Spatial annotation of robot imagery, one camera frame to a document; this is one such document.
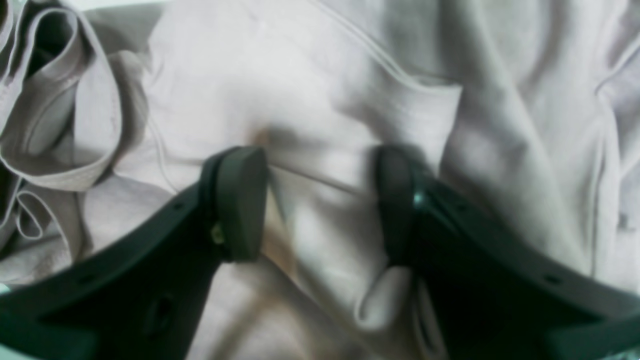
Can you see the mauve brown T-shirt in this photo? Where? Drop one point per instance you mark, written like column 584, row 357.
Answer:
column 528, row 108

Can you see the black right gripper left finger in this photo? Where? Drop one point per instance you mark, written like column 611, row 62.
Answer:
column 142, row 298

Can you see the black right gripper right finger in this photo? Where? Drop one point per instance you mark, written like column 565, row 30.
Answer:
column 483, row 294

